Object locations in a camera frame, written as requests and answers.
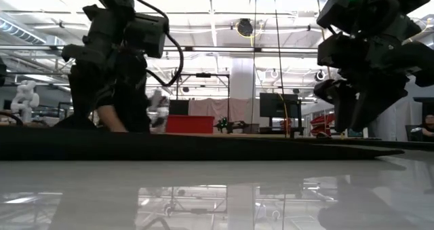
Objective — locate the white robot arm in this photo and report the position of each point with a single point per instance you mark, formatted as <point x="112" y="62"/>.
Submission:
<point x="25" y="97"/>

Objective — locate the red bin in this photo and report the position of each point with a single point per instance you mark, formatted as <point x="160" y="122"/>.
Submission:
<point x="190" y="124"/>

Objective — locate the silver ventilation duct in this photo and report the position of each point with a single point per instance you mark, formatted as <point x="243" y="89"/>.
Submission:
<point x="20" y="33"/>

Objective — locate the red object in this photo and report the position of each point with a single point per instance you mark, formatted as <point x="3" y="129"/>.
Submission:
<point x="322" y="125"/>

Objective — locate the green and black robot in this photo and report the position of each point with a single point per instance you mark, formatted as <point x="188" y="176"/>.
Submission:
<point x="225" y="125"/>

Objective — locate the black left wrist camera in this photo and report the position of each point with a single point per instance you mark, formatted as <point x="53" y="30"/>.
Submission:
<point x="147" y="35"/>

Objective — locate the beige hanging cloth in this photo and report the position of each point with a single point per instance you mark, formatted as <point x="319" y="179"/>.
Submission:
<point x="210" y="108"/>

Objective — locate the black stand frame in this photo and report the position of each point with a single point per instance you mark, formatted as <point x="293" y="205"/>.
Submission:
<point x="203" y="75"/>

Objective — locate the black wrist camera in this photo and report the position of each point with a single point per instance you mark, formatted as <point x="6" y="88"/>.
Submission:
<point x="339" y="9"/>
<point x="147" y="35"/>

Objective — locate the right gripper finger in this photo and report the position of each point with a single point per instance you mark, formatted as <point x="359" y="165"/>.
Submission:
<point x="376" y="97"/>
<point x="342" y="101"/>

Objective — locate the black square panel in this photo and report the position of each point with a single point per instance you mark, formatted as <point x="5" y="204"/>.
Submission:
<point x="178" y="107"/>

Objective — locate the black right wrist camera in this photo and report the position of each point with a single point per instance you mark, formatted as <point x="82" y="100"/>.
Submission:
<point x="339" y="9"/>

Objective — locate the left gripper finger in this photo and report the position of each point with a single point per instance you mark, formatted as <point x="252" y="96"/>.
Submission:
<point x="134" y="97"/>
<point x="83" y="94"/>

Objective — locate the person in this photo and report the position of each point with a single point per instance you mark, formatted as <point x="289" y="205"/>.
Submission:
<point x="110" y="119"/>
<point x="428" y="125"/>

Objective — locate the black monitor on stand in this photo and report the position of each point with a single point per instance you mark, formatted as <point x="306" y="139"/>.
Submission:
<point x="278" y="104"/>

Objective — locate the black towel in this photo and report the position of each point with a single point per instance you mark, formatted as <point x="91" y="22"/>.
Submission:
<point x="169" y="147"/>

